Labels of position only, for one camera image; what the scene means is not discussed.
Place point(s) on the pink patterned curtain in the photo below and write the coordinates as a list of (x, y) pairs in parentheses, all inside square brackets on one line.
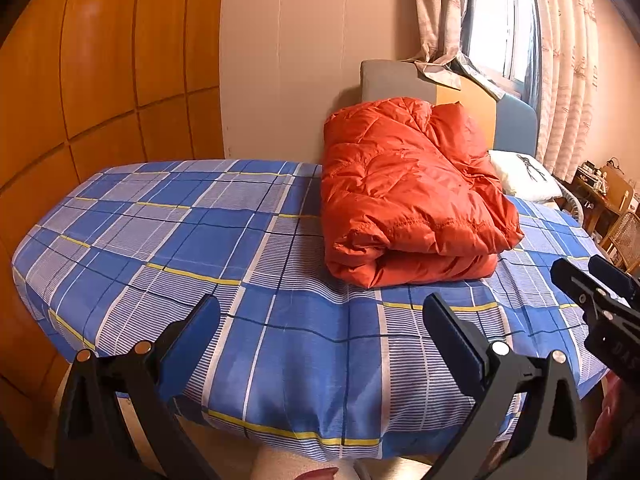
[(565, 60)]

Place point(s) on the white printed pillow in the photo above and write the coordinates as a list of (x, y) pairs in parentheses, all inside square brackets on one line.
[(525, 175)]

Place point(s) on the wooden board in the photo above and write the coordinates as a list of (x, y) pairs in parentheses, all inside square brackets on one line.
[(617, 185)]

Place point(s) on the wooden wardrobe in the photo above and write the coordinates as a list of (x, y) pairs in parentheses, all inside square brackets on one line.
[(100, 85)]

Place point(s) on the orange quilted jacket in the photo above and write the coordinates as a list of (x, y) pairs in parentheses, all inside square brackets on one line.
[(410, 190)]

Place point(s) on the window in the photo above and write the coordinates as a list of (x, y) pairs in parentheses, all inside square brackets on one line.
[(500, 20)]

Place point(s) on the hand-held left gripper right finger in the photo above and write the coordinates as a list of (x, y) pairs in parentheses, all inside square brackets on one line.
[(457, 342)]

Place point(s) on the rattan chair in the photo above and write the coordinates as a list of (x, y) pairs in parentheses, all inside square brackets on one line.
[(625, 235)]

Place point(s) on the pink curtain with silver lining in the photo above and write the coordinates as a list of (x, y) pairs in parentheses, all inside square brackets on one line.
[(440, 20)]

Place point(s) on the pink cloth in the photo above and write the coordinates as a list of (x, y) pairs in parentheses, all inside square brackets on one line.
[(615, 425)]

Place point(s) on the grey bed side rail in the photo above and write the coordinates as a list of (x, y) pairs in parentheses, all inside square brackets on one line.
[(570, 200)]

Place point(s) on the bed with blue plaid sheet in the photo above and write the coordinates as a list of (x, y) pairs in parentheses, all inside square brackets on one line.
[(200, 260)]

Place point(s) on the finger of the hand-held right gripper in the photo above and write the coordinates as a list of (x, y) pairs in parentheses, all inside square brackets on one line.
[(615, 277), (575, 280)]

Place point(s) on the grey yellow blue headboard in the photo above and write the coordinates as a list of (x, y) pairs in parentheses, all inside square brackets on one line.
[(390, 80)]

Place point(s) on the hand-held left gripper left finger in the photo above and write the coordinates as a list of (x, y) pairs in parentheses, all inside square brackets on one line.
[(199, 332)]

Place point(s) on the wooden desk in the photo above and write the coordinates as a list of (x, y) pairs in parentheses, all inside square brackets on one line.
[(592, 205)]

